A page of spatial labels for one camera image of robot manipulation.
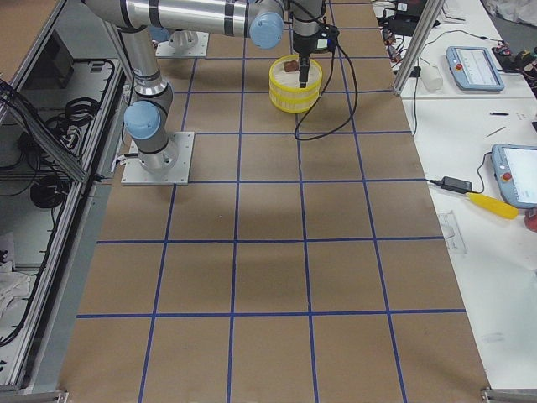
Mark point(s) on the clear plastic holder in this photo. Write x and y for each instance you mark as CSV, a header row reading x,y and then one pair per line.
x,y
452,233

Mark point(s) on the white plastic cup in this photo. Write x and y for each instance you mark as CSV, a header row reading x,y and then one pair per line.
x,y
431,77

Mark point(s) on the yellow steamer layer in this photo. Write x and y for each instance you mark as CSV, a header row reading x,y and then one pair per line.
x,y
273,84
295,101

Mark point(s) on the teach pendant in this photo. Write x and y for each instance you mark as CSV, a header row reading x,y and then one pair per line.
x,y
473,69
514,168

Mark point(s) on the red object at edge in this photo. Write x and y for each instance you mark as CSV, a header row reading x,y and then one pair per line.
x,y
530,219

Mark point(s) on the aluminium frame post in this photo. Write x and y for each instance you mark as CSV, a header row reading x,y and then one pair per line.
x,y
421,33

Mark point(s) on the black electronics box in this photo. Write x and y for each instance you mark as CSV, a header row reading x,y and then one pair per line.
x,y
402,17

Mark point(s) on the side equipment cabinet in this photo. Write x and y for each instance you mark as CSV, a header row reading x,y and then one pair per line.
x,y
64,88

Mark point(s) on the black power adapter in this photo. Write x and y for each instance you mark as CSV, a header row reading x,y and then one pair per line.
x,y
449,183

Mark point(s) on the yellow handled tool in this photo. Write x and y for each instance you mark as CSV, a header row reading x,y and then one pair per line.
x,y
493,205

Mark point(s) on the near teach pendant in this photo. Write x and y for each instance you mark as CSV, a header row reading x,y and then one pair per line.
x,y
514,168

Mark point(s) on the far teach pendant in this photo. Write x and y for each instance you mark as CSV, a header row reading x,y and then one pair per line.
x,y
473,69

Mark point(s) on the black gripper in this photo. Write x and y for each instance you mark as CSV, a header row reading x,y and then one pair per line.
x,y
303,44

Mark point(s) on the brown bun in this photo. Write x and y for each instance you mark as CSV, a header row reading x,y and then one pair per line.
x,y
291,66

